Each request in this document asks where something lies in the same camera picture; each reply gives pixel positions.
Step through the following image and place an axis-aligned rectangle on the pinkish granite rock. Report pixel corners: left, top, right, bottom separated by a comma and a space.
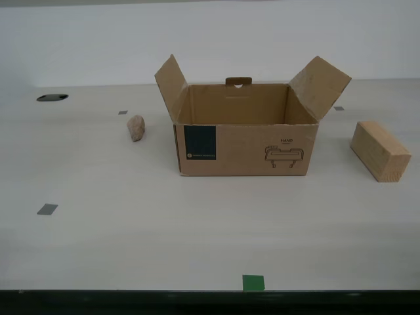
127, 114, 146, 142

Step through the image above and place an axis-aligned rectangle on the light wooden block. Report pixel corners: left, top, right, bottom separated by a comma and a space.
350, 121, 412, 183

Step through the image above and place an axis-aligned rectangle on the open brown cardboard box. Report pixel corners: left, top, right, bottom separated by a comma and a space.
154, 54, 352, 177

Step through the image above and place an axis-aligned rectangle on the green tape square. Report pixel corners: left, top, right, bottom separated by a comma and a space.
242, 274, 265, 292

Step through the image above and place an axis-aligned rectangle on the grey tape square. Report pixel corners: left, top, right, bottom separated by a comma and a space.
36, 203, 59, 217

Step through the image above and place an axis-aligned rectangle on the black oval cable grommet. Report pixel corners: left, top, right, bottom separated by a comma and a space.
36, 93, 70, 103

